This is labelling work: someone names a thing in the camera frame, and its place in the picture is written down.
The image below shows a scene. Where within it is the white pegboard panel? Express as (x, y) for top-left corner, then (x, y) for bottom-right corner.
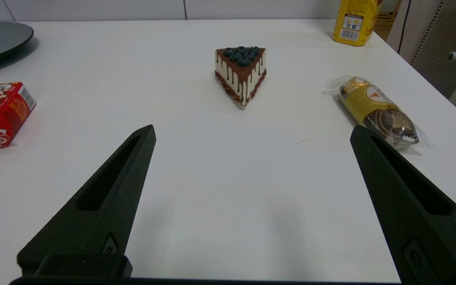
(410, 0), (456, 99)

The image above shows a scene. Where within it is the tall yellow carton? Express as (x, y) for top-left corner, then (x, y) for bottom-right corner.
(332, 0), (382, 47)

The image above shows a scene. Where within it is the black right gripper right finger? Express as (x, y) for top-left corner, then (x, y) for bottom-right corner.
(350, 125), (456, 285)

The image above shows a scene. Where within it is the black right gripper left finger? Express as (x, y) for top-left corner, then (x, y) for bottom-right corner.
(17, 124), (157, 277)

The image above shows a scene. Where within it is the chocolate blueberry cake slice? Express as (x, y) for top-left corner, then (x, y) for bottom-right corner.
(214, 46), (268, 110)

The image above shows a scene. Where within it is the yellow wrapped chocolate roll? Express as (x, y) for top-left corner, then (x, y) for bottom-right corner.
(323, 75), (430, 149)

